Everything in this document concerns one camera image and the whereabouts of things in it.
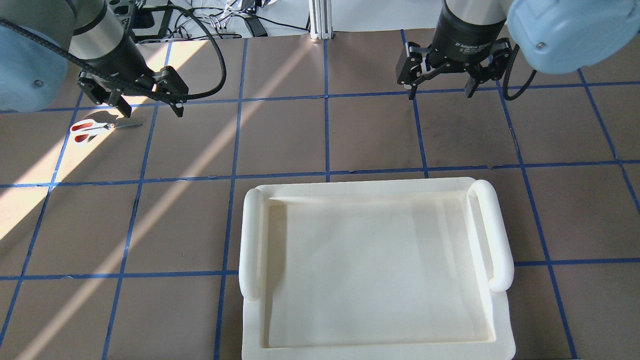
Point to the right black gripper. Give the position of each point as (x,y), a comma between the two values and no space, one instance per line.
(462,36)

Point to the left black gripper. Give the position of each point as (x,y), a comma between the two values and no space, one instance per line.
(119,59)

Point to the red white handled scissors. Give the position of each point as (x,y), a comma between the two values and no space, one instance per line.
(83,131)

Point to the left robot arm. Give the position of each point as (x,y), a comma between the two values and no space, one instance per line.
(95,31)

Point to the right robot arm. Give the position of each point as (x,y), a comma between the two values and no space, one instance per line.
(513,40)

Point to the cream plastic tray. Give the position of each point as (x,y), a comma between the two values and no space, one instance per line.
(411,269)

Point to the aluminium frame post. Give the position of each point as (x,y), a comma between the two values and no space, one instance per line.
(320,14)

